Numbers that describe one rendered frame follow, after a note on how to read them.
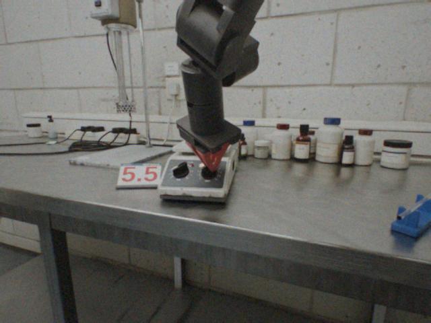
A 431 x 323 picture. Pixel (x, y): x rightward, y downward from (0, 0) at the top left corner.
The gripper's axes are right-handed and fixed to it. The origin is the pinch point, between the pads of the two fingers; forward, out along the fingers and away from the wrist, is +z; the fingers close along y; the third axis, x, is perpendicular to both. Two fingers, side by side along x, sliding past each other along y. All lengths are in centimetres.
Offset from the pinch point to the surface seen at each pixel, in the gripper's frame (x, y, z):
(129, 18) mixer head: -14, 53, -13
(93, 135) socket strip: 4, 82, 35
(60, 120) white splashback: 11, 108, 36
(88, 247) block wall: 32, 83, 99
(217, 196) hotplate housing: 2.7, -4.6, 2.9
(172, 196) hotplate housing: 8.7, 1.6, 3.3
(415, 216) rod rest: -12.6, -29.4, -2.1
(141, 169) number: 8.2, 16.1, 6.8
